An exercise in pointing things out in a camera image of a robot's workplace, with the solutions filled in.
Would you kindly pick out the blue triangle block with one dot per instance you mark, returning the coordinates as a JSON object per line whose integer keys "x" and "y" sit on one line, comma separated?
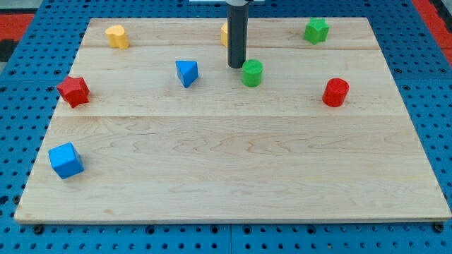
{"x": 187, "y": 72}

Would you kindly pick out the green star block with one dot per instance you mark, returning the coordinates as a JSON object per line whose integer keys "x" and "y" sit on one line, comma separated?
{"x": 316, "y": 30}

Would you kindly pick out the wooden board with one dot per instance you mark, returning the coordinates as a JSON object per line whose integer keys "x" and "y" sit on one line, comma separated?
{"x": 155, "y": 152}

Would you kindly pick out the yellow block behind rod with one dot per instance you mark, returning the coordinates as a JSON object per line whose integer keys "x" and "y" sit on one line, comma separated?
{"x": 224, "y": 35}

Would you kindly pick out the yellow heart block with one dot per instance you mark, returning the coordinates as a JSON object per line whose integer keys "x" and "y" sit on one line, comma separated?
{"x": 117, "y": 37}

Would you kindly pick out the green cylinder block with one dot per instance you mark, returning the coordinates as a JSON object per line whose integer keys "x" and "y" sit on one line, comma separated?
{"x": 252, "y": 73}

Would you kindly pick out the red cylinder block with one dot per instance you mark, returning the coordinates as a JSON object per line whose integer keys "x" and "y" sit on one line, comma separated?
{"x": 335, "y": 93}

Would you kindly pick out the red star block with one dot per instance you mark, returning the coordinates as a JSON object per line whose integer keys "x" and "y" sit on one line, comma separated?
{"x": 74, "y": 91}

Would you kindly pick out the blue cube block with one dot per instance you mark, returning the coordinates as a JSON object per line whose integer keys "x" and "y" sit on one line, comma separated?
{"x": 65, "y": 160}

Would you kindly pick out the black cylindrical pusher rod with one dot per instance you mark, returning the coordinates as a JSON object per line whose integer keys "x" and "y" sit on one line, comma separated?
{"x": 237, "y": 17}

